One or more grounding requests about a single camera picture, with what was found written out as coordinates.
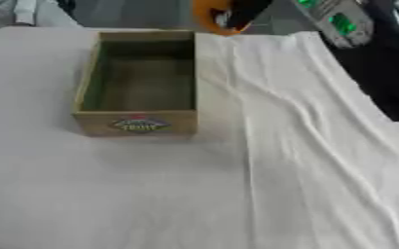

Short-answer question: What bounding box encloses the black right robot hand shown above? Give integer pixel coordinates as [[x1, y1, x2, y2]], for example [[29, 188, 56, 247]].
[[223, 0, 276, 32]]

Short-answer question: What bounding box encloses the tan cardboard box green inside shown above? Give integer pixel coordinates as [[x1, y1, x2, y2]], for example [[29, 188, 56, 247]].
[[70, 29, 200, 140]]

